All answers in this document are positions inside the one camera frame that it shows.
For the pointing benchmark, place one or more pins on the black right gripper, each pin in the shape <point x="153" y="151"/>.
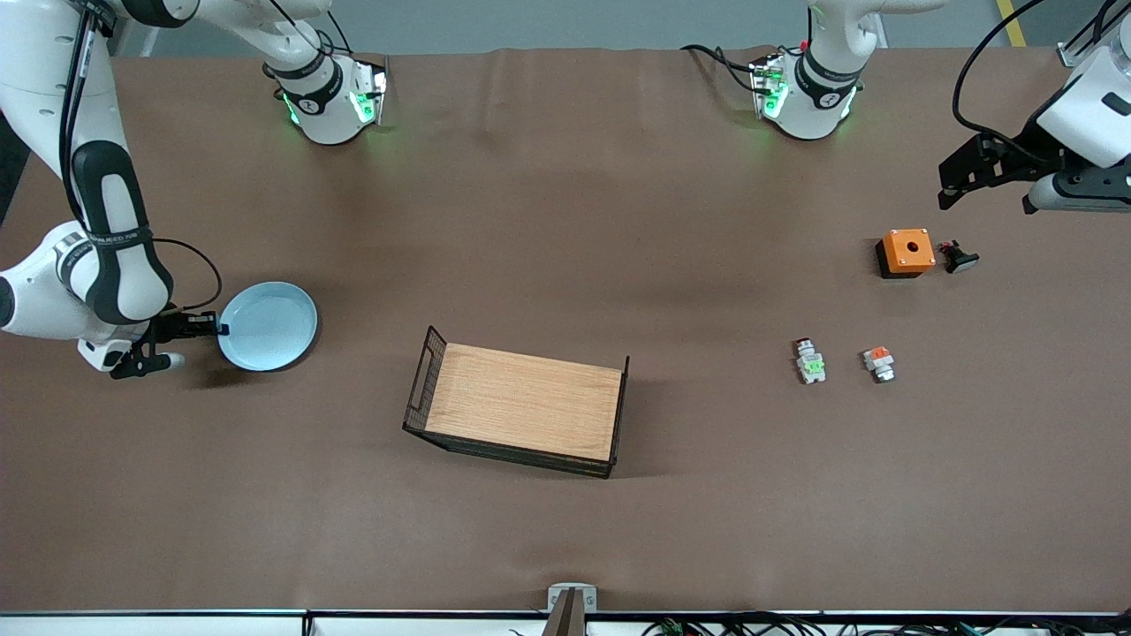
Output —
<point x="168" y="327"/>

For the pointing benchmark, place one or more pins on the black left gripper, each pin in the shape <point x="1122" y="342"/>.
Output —
<point x="1025" y="150"/>

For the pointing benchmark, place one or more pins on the light blue round plate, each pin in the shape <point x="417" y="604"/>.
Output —
<point x="269" y="327"/>

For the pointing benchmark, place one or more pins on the red button green label module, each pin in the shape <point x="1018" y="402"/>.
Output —
<point x="811" y="364"/>

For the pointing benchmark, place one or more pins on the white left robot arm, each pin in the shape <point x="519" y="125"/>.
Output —
<point x="822" y="97"/>

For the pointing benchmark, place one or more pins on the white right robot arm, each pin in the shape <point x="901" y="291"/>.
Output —
<point x="115" y="221"/>

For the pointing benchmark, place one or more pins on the black push button clear cap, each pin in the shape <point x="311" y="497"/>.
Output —
<point x="959" y="259"/>

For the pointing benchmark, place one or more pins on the orange label button module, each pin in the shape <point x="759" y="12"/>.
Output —
<point x="879" y="360"/>

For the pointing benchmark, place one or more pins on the brown table cover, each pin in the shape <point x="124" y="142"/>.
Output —
<point x="265" y="530"/>

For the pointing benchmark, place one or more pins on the orange button enclosure box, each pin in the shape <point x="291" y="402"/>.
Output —
<point x="908" y="252"/>

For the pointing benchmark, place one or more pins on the aluminium frame profile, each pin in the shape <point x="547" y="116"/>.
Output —
<point x="1071" y="56"/>

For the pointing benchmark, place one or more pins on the white table edge rail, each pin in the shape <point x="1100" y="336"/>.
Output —
<point x="177" y="625"/>

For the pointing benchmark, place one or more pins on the metal clamp bracket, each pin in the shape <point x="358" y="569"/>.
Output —
<point x="572" y="609"/>

